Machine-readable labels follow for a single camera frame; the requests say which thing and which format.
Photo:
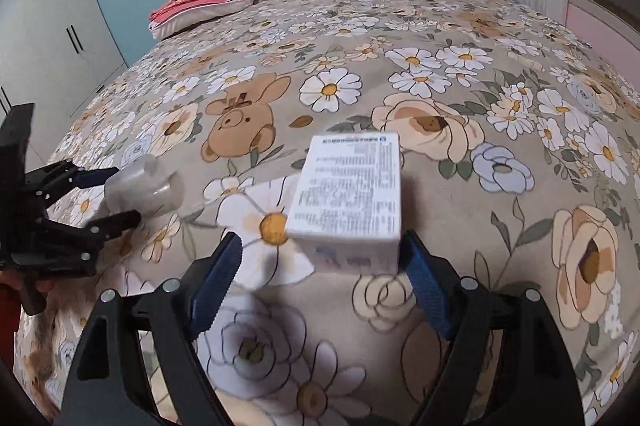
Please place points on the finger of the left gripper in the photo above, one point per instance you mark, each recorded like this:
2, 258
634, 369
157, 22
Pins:
54, 181
93, 236

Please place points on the white medicine box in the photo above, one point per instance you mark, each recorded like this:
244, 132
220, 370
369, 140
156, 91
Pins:
346, 212

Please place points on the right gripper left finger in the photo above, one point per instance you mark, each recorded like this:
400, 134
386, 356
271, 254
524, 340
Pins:
107, 383

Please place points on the person left hand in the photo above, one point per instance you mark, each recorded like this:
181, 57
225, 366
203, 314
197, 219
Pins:
24, 286

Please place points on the floral bed cover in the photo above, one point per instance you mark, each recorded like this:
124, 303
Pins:
519, 152

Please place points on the white wardrobe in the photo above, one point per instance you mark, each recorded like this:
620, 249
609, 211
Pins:
55, 54

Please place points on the clear plastic cup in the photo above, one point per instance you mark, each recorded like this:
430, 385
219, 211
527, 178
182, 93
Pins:
147, 186

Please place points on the white floral pillow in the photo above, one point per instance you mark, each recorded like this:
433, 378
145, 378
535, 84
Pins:
194, 14

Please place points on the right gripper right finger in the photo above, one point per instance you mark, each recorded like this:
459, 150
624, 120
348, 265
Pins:
430, 285

